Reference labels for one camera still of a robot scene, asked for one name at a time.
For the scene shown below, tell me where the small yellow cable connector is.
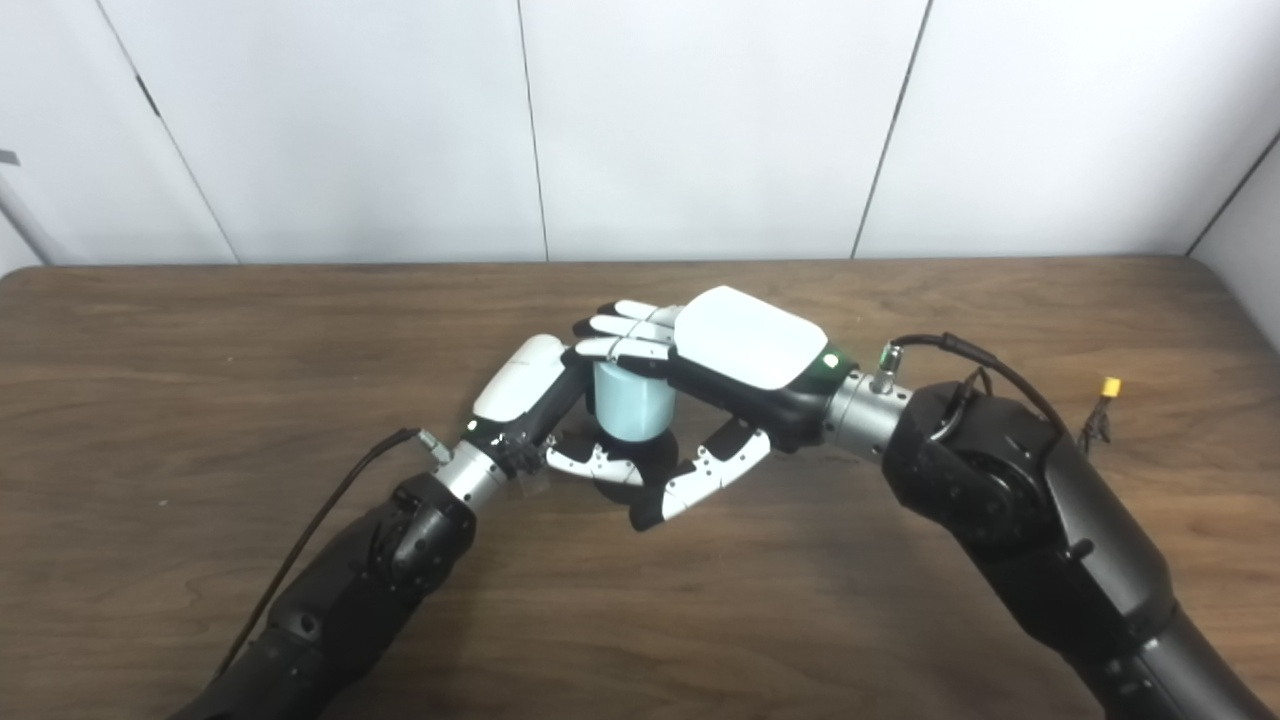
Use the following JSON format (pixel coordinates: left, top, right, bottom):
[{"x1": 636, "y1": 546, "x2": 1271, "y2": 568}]
[{"x1": 1078, "y1": 376, "x2": 1123, "y2": 451}]

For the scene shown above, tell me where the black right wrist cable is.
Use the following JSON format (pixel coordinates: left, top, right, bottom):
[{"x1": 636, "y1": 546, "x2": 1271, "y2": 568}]
[{"x1": 870, "y1": 333, "x2": 1071, "y2": 436}]

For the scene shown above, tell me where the black flared nozzle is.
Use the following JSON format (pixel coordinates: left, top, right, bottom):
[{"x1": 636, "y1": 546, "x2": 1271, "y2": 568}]
[{"x1": 560, "y1": 430, "x2": 706, "y2": 506}]

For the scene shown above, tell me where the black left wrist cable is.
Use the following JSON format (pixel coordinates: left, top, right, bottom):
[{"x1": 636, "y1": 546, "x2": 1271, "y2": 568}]
[{"x1": 210, "y1": 428, "x2": 456, "y2": 686}]

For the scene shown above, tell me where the black and white right hand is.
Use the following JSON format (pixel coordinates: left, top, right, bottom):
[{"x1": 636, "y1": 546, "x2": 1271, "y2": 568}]
[{"x1": 573, "y1": 285, "x2": 859, "y2": 533}]

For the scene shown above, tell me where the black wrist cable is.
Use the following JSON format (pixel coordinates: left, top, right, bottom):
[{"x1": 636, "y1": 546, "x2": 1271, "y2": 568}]
[
  {"x1": 870, "y1": 333, "x2": 1071, "y2": 436},
  {"x1": 210, "y1": 428, "x2": 456, "y2": 686}
]

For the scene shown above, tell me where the light-blue hose piece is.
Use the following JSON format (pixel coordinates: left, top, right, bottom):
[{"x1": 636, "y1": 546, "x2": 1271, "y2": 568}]
[{"x1": 592, "y1": 360, "x2": 678, "y2": 443}]

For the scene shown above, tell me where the black and white left hand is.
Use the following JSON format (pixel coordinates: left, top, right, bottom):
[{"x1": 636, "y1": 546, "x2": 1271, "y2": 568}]
[{"x1": 465, "y1": 334, "x2": 646, "y2": 489}]

